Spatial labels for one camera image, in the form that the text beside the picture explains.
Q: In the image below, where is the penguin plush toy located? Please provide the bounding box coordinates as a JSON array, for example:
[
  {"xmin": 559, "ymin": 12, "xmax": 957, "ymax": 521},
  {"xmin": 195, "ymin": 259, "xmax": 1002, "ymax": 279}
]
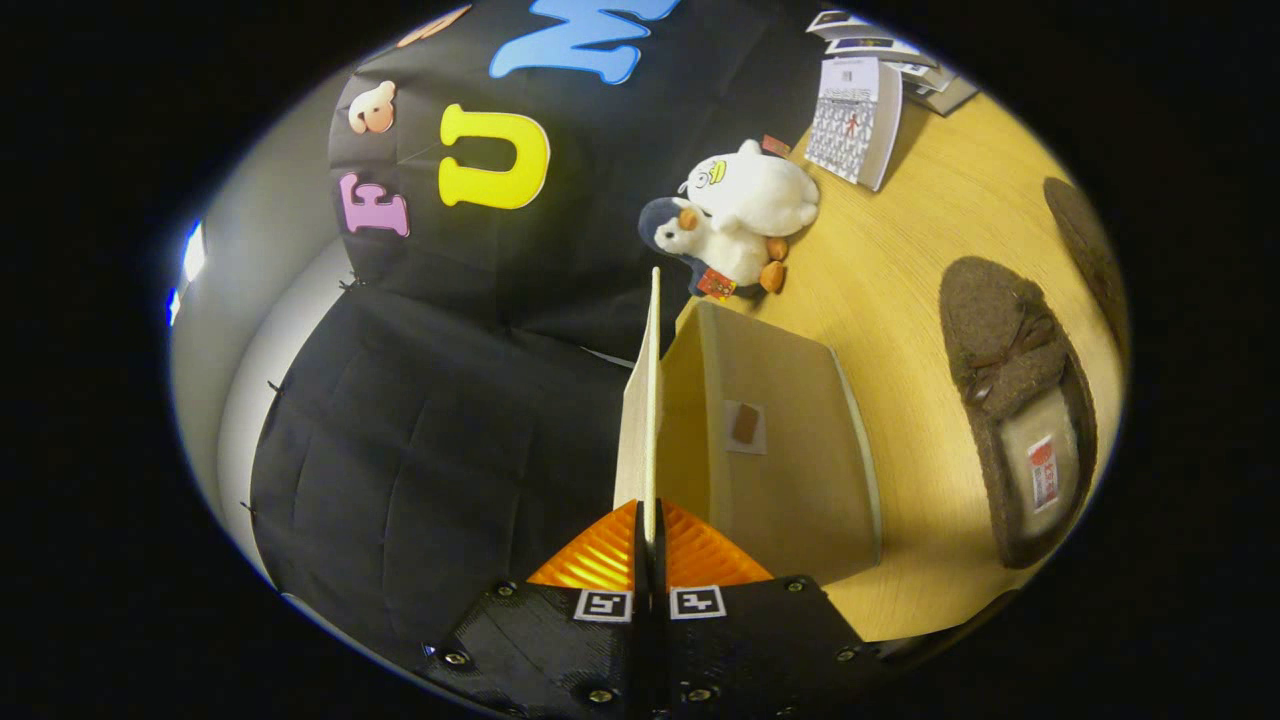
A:
[{"xmin": 638, "ymin": 197, "xmax": 791, "ymax": 301}]

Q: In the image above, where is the white duck plush toy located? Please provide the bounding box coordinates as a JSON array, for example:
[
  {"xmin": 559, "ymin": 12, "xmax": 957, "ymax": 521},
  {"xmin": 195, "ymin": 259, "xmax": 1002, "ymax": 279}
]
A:
[{"xmin": 678, "ymin": 138, "xmax": 821, "ymax": 238}]

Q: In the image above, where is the small ceiling light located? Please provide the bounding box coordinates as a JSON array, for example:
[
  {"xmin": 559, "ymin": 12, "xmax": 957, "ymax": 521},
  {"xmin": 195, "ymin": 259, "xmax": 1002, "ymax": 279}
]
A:
[{"xmin": 165, "ymin": 220, "xmax": 208, "ymax": 327}]

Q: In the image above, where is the white book patterned cover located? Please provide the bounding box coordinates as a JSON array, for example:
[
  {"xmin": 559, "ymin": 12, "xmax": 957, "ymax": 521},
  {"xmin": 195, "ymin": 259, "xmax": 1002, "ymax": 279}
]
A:
[{"xmin": 805, "ymin": 57, "xmax": 906, "ymax": 193}]

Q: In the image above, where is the white paperback book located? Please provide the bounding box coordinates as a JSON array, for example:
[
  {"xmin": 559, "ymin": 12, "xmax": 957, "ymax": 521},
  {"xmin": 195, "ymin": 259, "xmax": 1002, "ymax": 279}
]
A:
[{"xmin": 890, "ymin": 60, "xmax": 961, "ymax": 91}]

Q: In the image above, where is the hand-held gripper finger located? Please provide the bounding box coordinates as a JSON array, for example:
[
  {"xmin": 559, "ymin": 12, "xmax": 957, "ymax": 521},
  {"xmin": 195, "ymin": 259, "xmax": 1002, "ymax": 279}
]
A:
[
  {"xmin": 652, "ymin": 500, "xmax": 883, "ymax": 720},
  {"xmin": 420, "ymin": 500, "xmax": 651, "ymax": 720}
]

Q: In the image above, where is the grey paperback book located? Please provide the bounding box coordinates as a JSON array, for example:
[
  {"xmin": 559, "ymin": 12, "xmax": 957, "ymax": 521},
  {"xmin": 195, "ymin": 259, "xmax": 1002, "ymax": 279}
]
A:
[{"xmin": 905, "ymin": 75, "xmax": 981, "ymax": 118}]

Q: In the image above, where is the beige fabric storage box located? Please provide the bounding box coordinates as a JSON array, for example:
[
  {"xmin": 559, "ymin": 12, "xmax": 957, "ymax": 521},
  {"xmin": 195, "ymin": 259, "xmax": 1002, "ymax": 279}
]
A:
[{"xmin": 613, "ymin": 267, "xmax": 883, "ymax": 586}]

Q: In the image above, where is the brown fuzzy shoe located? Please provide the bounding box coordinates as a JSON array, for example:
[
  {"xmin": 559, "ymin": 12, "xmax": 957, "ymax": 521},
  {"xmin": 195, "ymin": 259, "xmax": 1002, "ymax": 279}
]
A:
[
  {"xmin": 938, "ymin": 256, "xmax": 1099, "ymax": 570},
  {"xmin": 1043, "ymin": 177, "xmax": 1132, "ymax": 353}
]

